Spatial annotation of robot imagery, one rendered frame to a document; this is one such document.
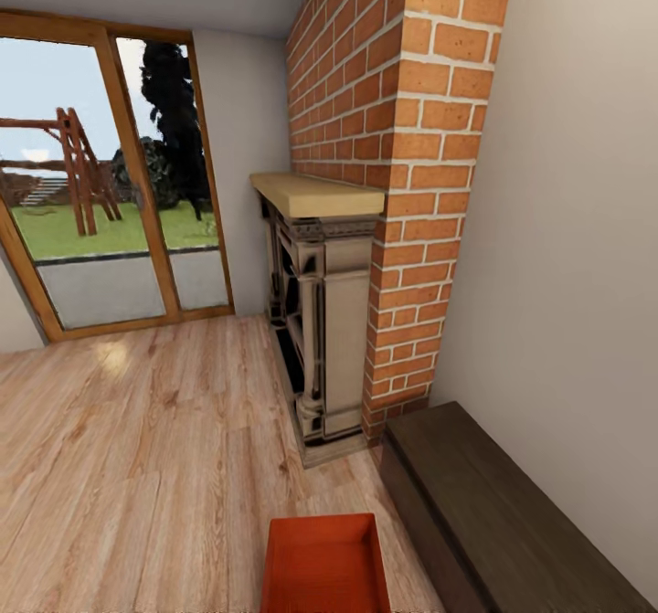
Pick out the storage box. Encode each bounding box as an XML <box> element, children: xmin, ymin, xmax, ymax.
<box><xmin>260</xmin><ymin>513</ymin><xmax>390</xmax><ymax>613</ymax></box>

